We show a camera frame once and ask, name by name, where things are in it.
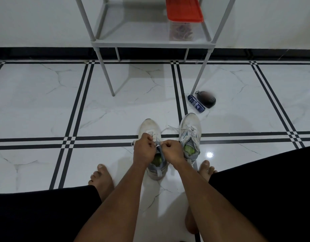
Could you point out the person's left hand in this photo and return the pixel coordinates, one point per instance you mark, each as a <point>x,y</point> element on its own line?
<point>143,151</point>

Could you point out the person's right hand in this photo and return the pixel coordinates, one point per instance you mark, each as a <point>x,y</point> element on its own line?
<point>174,152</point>

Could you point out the grey white shoelace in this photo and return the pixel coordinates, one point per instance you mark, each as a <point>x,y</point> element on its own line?
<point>187,131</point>
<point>133,143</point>

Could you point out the white grey sneaker shoe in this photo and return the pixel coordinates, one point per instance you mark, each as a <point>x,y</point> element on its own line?
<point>191,120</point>
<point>150,126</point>

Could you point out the clear box with red lid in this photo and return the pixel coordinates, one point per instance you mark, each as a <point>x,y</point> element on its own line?
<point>181,32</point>

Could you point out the clear container with red lid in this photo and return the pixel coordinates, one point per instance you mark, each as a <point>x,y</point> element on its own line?
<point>184,8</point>

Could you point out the person's left forearm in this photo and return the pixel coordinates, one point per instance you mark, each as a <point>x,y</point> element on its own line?
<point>112,209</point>

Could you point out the person's right forearm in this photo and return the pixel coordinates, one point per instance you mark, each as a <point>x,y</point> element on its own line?
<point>220,209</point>

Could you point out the person's right foot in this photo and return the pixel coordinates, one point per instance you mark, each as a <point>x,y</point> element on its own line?
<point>206,170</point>

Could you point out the person's foot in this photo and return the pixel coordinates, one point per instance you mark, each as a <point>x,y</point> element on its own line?
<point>102,181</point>
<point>206,170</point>

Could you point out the person's left foot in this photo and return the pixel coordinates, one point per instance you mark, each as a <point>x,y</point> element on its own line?
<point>102,181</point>

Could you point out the person's right leg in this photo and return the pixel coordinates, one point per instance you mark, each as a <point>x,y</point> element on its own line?
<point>191,223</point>

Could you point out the grey metal shelf rack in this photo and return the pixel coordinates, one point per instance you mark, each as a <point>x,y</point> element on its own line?
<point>152,44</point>

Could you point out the black oval polish bottle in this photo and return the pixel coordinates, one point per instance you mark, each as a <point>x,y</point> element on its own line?
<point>206,99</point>

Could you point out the black shorts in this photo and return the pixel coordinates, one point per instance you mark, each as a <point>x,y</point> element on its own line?
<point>276,194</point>

